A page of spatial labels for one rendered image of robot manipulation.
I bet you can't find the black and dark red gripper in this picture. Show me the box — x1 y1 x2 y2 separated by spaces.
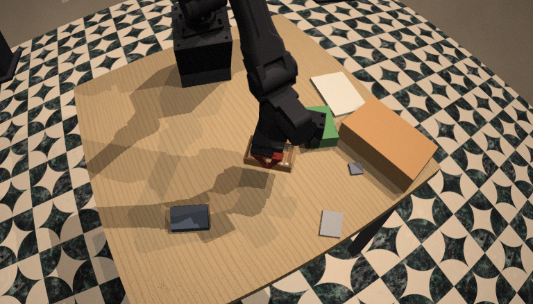
251 111 285 169

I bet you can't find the wooden ball-in-hole puzzle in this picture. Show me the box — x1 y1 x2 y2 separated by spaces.
244 135 296 173

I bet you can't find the green rectangular block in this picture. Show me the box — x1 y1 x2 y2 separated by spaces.
305 105 339 149

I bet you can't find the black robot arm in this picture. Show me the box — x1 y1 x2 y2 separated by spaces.
177 0 326 146

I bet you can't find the cream flat rectangular board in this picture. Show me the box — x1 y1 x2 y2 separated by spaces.
310 71 365 117

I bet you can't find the orange rectangular box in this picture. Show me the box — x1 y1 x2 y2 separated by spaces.
338 96 438 193

